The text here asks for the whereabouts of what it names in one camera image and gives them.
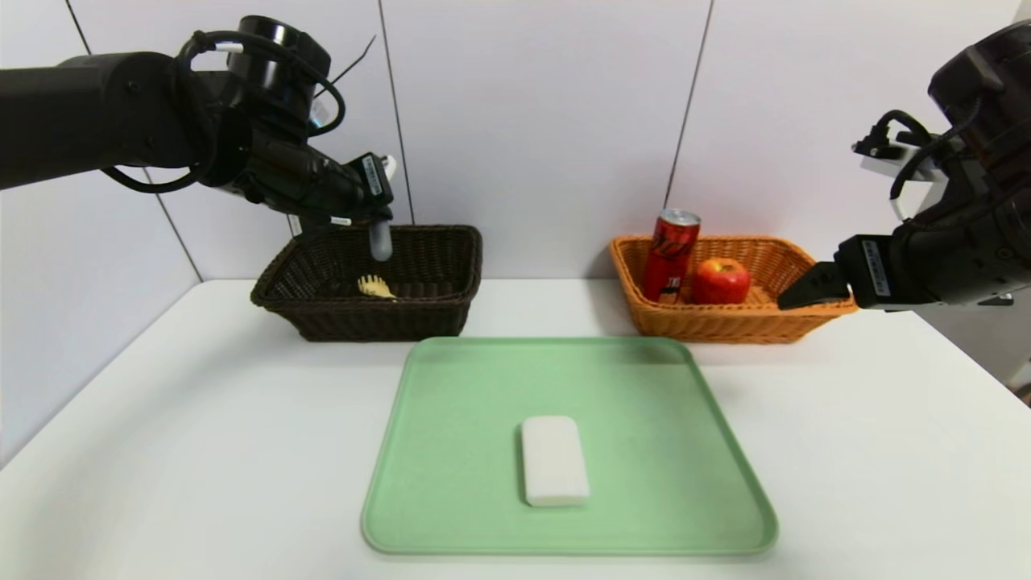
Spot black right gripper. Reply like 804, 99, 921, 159
777, 213, 1020, 312

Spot red apple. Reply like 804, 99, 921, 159
690, 257, 752, 306

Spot red soda can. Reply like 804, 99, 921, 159
641, 208, 702, 305

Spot white soap bar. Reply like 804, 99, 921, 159
520, 415, 591, 508

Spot white peeler with grey handle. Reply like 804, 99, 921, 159
369, 155, 399, 263

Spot orange wicker basket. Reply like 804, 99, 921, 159
608, 234, 860, 346

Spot dark brown wicker basket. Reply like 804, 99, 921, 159
251, 225, 484, 343

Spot light green plastic tray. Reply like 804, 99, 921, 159
361, 336, 779, 556

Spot thin black zip tie tail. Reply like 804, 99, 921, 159
329, 35, 378, 91

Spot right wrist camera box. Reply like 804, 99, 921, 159
852, 135, 950, 220

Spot thin black camera cable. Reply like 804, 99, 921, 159
874, 108, 979, 202

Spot black looped left wrist cable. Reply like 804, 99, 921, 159
100, 29, 348, 195

